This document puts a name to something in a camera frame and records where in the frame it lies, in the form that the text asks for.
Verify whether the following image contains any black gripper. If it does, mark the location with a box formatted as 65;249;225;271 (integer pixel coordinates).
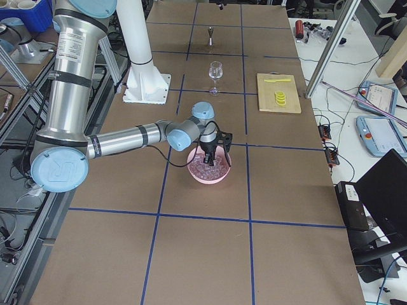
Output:
200;139;217;166

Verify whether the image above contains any steel double jigger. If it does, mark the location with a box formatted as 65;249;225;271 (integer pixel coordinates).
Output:
207;27;214;46

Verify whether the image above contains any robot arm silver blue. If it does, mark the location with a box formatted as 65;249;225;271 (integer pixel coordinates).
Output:
31;1;221;193

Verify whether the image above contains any clear ice cubes pile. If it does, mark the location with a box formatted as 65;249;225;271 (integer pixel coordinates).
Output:
188;154;230;180

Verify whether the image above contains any clear wine glass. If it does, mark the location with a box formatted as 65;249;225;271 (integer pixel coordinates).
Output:
209;61;223;96

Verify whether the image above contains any pink bowl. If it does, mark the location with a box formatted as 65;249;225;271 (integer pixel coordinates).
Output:
187;146;231;184

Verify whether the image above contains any bamboo cutting board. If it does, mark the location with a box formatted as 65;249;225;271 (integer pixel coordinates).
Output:
257;73;301;114

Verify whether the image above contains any yellow plastic knife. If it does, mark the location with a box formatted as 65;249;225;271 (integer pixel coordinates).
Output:
263;78;291;83

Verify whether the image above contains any black box device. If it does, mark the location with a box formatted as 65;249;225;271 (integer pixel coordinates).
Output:
335;181;371;232

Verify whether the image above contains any red cylinder tool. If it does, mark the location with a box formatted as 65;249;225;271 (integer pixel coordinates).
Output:
295;20;304;39

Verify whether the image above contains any blue teach pendant near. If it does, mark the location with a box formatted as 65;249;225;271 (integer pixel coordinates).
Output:
356;116;406;158

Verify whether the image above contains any blue teach pendant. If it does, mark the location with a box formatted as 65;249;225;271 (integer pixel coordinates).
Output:
356;81;397;114
356;116;406;158

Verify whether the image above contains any black monitor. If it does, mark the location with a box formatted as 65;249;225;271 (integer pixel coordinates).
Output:
355;149;406;238

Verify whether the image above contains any blue teach pendant far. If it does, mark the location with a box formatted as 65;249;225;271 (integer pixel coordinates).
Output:
356;81;397;114

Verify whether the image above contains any wooden beam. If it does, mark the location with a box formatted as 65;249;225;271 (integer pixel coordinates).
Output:
376;17;407;79

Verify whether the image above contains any grey office chair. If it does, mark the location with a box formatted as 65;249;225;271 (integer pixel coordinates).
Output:
375;13;406;40

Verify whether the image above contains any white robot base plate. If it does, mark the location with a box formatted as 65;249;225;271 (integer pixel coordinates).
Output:
123;62;171;105

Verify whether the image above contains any aluminium frame post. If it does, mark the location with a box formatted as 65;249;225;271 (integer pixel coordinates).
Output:
305;0;361;98

